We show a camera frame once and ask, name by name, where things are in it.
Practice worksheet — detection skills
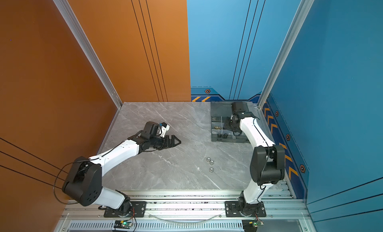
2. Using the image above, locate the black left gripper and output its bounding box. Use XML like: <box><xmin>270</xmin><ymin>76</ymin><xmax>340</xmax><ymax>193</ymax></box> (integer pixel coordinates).
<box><xmin>150</xmin><ymin>134</ymin><xmax>182</xmax><ymax>150</ymax></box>

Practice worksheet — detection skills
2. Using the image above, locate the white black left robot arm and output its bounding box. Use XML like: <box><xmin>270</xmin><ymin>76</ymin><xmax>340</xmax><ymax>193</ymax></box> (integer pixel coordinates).
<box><xmin>61</xmin><ymin>121</ymin><xmax>181</xmax><ymax>217</ymax></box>

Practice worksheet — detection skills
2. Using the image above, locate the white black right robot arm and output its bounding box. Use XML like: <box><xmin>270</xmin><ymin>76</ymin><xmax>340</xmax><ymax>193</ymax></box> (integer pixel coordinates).
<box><xmin>228</xmin><ymin>102</ymin><xmax>285</xmax><ymax>217</ymax></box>

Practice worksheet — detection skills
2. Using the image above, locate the grey plastic organizer box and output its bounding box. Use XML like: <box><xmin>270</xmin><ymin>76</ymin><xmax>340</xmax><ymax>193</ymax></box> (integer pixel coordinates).
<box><xmin>210</xmin><ymin>101</ymin><xmax>255</xmax><ymax>143</ymax></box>

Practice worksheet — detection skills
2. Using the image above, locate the left green circuit board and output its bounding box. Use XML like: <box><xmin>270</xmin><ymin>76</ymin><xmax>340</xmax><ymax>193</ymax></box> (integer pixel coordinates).
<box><xmin>113</xmin><ymin>220</ymin><xmax>134</xmax><ymax>230</ymax></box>

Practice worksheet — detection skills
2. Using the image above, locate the green circuit board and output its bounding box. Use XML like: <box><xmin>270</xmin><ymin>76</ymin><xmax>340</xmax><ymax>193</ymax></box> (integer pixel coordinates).
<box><xmin>247</xmin><ymin>221</ymin><xmax>262</xmax><ymax>228</ymax></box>
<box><xmin>113</xmin><ymin>220</ymin><xmax>134</xmax><ymax>230</ymax></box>

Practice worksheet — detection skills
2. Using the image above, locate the right green circuit board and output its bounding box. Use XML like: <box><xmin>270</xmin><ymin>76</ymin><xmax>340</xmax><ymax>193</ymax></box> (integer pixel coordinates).
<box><xmin>247</xmin><ymin>221</ymin><xmax>262</xmax><ymax>228</ymax></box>

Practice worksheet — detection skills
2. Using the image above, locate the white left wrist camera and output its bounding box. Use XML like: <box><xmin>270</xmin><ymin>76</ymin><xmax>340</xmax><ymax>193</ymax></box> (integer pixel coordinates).
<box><xmin>159</xmin><ymin>122</ymin><xmax>170</xmax><ymax>137</ymax></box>

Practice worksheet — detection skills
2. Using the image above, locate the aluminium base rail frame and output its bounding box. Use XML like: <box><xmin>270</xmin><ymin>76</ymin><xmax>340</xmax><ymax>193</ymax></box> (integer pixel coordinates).
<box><xmin>55</xmin><ymin>188</ymin><xmax>315</xmax><ymax>232</ymax></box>

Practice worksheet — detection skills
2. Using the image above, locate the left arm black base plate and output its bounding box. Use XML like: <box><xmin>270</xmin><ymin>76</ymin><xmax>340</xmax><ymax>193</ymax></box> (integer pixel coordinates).
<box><xmin>104</xmin><ymin>201</ymin><xmax>147</xmax><ymax>218</ymax></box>

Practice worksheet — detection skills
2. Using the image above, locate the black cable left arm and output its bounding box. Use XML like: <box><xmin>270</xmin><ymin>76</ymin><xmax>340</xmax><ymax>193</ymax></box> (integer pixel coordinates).
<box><xmin>53</xmin><ymin>160</ymin><xmax>90</xmax><ymax>205</ymax></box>

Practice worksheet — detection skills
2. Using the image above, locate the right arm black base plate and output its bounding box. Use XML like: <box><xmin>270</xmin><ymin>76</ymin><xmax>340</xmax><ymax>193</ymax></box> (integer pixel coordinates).
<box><xmin>224</xmin><ymin>201</ymin><xmax>267</xmax><ymax>218</ymax></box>

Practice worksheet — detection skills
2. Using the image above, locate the aluminium right corner post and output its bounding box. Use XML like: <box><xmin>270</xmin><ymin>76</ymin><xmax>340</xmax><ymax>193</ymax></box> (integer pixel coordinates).
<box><xmin>257</xmin><ymin>0</ymin><xmax>315</xmax><ymax>109</ymax></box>

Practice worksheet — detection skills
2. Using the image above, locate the aluminium corner post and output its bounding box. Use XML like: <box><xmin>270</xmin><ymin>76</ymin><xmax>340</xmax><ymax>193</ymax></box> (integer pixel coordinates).
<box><xmin>257</xmin><ymin>0</ymin><xmax>315</xmax><ymax>109</ymax></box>
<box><xmin>53</xmin><ymin>0</ymin><xmax>123</xmax><ymax>109</ymax></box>

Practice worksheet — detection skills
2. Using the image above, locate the aluminium left corner post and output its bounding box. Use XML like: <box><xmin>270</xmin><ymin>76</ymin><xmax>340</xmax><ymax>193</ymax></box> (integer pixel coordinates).
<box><xmin>53</xmin><ymin>0</ymin><xmax>123</xmax><ymax>109</ymax></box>

